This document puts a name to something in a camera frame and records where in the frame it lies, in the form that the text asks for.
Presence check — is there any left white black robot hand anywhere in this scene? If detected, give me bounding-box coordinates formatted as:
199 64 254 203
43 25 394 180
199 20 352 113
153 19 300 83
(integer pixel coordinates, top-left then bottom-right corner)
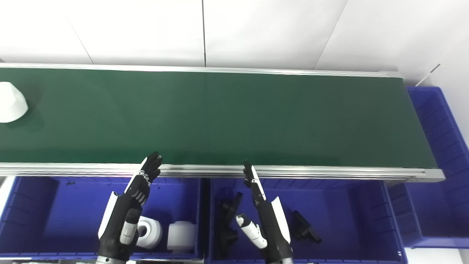
96 151 163 259

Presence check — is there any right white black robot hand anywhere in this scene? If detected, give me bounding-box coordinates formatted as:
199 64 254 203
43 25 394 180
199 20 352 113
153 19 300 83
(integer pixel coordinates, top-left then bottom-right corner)
236 160 294 261

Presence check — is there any white faceted plastic part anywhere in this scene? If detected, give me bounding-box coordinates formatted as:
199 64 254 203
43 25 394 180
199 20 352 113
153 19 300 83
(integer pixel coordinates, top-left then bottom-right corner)
0 82 29 124

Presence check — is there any short black plastic part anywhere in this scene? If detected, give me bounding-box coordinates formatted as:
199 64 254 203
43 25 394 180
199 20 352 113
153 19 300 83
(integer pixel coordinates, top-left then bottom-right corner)
291 210 322 245

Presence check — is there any white part with hole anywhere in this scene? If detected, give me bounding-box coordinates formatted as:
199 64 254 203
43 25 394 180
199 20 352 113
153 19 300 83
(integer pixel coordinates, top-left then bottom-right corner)
136 216 163 250

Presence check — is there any long black plastic part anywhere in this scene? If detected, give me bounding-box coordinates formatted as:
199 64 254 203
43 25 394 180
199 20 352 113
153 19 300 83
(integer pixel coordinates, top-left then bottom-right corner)
218 191 243 258

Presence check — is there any blue bin with white parts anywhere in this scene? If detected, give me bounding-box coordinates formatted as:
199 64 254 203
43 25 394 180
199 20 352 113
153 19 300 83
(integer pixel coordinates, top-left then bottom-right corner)
0 176 204 262

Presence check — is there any white cylinder part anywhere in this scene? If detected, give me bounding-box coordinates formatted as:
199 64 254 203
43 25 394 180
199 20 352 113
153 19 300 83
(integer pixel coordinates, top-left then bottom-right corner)
167 221 197 254

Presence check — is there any blue bin with black parts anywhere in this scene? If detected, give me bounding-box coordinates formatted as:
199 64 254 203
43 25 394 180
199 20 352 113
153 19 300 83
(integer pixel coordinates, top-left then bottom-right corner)
205 177 408 264

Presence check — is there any empty blue bin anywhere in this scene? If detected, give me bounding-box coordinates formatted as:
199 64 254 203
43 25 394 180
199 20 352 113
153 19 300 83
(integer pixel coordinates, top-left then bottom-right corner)
388 86 469 249

